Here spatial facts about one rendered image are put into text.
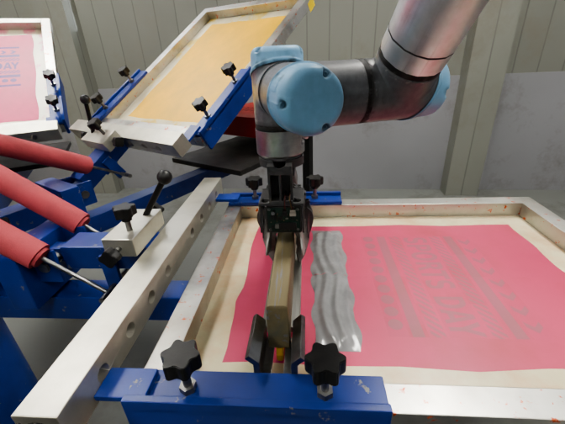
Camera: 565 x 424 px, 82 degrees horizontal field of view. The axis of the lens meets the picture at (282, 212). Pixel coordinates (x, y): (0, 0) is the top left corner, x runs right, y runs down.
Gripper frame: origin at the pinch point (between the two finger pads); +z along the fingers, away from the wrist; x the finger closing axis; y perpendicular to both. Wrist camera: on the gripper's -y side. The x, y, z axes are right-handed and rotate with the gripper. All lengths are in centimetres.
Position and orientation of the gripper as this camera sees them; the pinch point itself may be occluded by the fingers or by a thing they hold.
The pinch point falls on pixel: (287, 253)
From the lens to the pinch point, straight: 62.8
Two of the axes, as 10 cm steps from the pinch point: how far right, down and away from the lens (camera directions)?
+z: 0.5, 9.0, 4.4
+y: -0.7, 4.4, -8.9
